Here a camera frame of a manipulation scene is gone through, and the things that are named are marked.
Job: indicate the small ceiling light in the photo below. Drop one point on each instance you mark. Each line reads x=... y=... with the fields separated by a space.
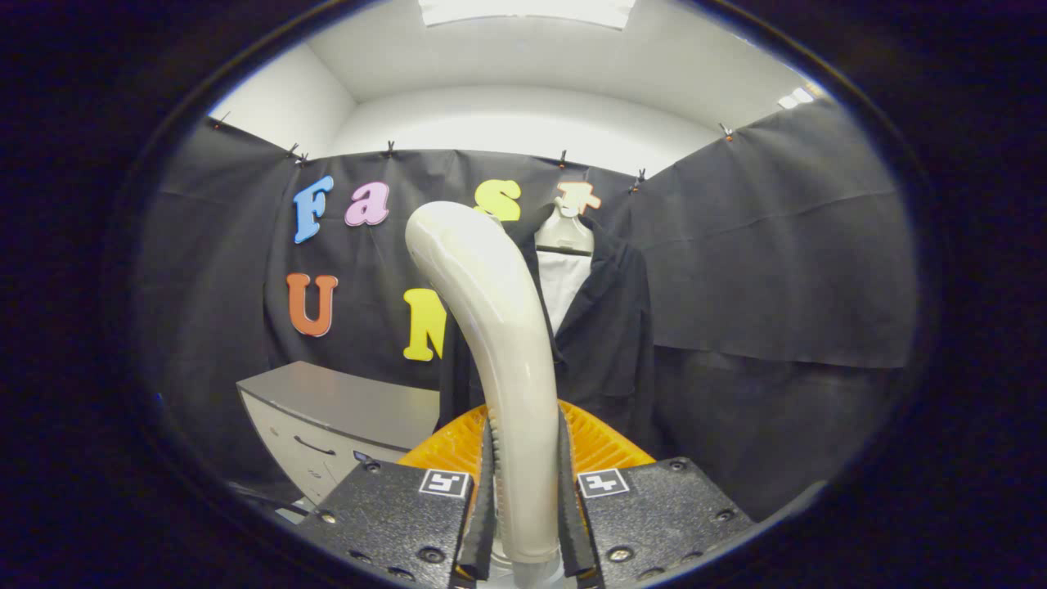
x=795 y=98

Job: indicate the white garment steamer head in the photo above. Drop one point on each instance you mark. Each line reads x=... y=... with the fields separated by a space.
x=507 y=343

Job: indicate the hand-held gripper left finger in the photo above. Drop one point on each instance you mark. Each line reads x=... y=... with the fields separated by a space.
x=483 y=523

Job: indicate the row of small black clips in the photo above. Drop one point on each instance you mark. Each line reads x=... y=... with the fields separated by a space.
x=562 y=158

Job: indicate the grey cabinet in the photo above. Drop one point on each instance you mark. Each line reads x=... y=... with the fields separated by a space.
x=343 y=401

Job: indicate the black jacket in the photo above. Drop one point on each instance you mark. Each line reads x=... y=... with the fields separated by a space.
x=609 y=343

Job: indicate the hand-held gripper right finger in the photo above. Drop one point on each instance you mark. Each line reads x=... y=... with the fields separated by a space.
x=570 y=523

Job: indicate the long ceiling light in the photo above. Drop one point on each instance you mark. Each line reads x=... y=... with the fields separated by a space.
x=523 y=10

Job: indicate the black backdrop cloth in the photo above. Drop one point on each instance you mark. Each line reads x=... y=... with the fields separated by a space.
x=777 y=270

